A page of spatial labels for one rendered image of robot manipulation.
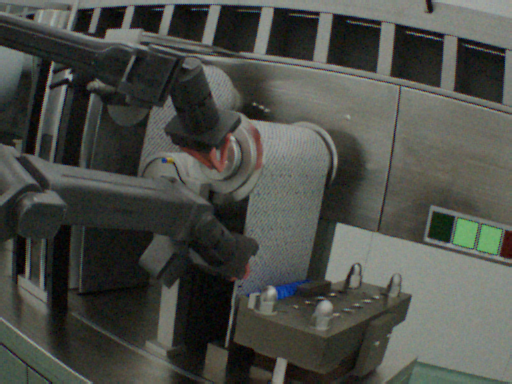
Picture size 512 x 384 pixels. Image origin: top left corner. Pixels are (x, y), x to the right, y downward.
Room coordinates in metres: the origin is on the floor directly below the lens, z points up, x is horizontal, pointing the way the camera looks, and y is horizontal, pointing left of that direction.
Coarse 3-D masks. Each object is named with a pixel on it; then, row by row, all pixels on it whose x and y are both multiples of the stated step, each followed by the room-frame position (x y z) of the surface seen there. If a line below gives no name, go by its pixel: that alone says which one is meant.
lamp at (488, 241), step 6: (486, 228) 1.16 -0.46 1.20; (492, 228) 1.16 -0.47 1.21; (480, 234) 1.17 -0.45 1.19; (486, 234) 1.16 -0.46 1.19; (492, 234) 1.15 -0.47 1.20; (498, 234) 1.15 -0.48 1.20; (480, 240) 1.17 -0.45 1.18; (486, 240) 1.16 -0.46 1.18; (492, 240) 1.15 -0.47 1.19; (498, 240) 1.14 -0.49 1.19; (480, 246) 1.17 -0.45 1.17; (486, 246) 1.16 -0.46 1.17; (492, 246) 1.15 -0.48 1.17; (492, 252) 1.15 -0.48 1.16
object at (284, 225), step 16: (256, 208) 1.09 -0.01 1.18; (272, 208) 1.13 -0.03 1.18; (288, 208) 1.18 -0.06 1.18; (304, 208) 1.22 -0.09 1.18; (320, 208) 1.28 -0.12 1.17; (256, 224) 1.10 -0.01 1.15; (272, 224) 1.14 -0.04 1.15; (288, 224) 1.18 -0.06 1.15; (304, 224) 1.23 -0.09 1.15; (272, 240) 1.15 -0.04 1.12; (288, 240) 1.19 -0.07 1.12; (304, 240) 1.24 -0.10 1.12; (256, 256) 1.11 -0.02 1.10; (272, 256) 1.16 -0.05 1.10; (288, 256) 1.20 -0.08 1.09; (304, 256) 1.26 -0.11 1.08; (256, 272) 1.12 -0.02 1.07; (272, 272) 1.17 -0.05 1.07; (288, 272) 1.21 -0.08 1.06; (304, 272) 1.27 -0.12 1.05; (240, 288) 1.09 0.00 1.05; (256, 288) 1.13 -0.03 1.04
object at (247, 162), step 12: (240, 132) 1.09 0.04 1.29; (240, 144) 1.08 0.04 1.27; (252, 144) 1.08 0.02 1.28; (252, 156) 1.07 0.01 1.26; (240, 168) 1.08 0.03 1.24; (252, 168) 1.08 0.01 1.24; (204, 180) 1.11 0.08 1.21; (216, 180) 1.10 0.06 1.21; (228, 180) 1.09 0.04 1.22; (240, 180) 1.08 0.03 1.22; (216, 192) 1.10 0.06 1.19; (228, 192) 1.09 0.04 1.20
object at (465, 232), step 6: (462, 222) 1.20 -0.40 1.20; (468, 222) 1.19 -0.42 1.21; (456, 228) 1.20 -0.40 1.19; (462, 228) 1.19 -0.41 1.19; (468, 228) 1.19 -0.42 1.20; (474, 228) 1.18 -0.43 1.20; (456, 234) 1.20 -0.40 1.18; (462, 234) 1.19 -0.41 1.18; (468, 234) 1.18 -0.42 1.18; (474, 234) 1.18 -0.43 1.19; (456, 240) 1.20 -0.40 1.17; (462, 240) 1.19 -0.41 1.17; (468, 240) 1.18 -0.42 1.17; (474, 240) 1.18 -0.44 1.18; (468, 246) 1.18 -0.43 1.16
